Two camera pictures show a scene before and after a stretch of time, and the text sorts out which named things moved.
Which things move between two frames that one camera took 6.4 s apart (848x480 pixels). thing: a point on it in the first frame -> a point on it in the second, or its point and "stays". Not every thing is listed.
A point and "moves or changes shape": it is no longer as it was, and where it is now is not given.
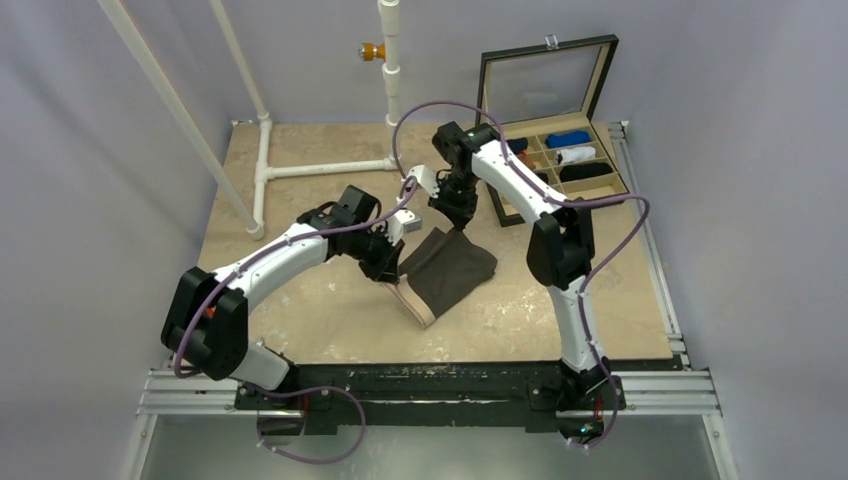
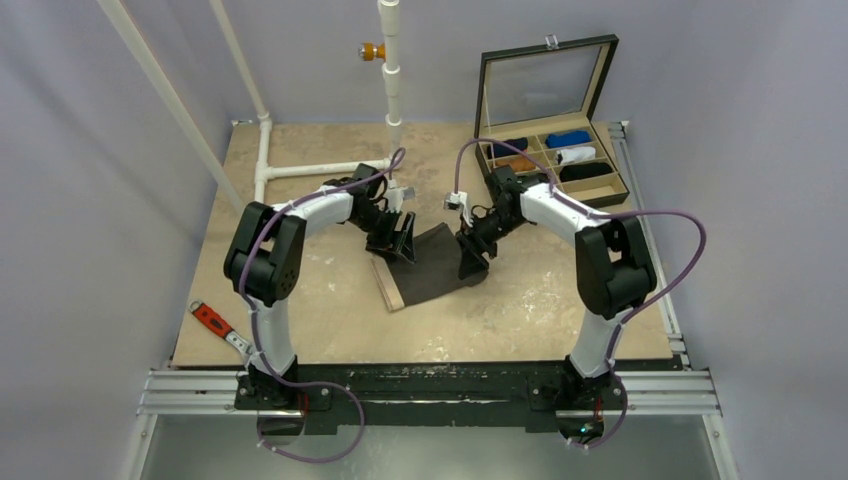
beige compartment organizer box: x=539 y=101 stays
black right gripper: x=456 y=206 -> x=477 y=240
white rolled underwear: x=568 y=155 stays
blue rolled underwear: x=567 y=138 stays
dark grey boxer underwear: x=444 y=267 moves or changes shape
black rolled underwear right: x=584 y=170 stays
